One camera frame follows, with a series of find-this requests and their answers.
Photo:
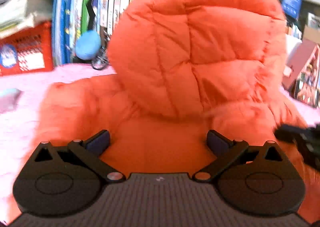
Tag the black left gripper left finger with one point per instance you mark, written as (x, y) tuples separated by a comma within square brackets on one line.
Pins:
[(62, 180)]

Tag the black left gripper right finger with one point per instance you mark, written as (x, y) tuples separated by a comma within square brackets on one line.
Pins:
[(257, 180)]

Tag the orange puffer jacket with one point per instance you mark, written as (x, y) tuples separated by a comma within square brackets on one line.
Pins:
[(157, 39)]

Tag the pink bunny-print blanket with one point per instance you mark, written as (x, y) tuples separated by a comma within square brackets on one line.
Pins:
[(22, 106)]

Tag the miniature black bicycle model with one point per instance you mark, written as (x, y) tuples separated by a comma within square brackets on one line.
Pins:
[(101, 61)]

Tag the red plastic crate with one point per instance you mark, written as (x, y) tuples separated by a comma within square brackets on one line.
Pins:
[(27, 51)]

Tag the blue plush ball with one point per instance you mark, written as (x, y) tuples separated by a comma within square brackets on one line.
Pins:
[(88, 45)]

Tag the row of upright books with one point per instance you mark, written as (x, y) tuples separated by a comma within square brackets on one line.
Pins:
[(71, 18)]

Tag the stack of papers and books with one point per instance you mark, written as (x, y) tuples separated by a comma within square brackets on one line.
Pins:
[(17, 15)]

